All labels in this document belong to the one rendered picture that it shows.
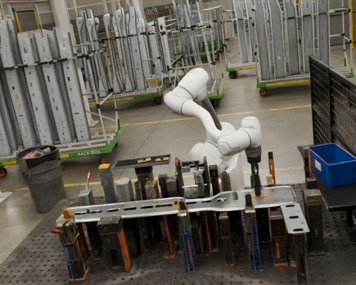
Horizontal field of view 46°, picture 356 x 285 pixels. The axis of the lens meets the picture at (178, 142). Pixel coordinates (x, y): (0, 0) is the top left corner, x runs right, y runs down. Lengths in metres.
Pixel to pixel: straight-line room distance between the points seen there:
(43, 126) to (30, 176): 1.93
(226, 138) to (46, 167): 3.22
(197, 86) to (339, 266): 1.27
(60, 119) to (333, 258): 5.08
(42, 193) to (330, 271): 3.62
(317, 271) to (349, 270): 0.15
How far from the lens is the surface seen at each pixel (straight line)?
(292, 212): 2.21
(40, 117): 6.79
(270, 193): 2.42
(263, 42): 9.08
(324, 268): 2.34
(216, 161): 2.97
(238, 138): 2.10
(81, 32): 10.08
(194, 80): 2.57
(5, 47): 6.89
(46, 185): 5.09
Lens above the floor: 2.07
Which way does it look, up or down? 18 degrees down
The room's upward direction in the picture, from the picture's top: 9 degrees counter-clockwise
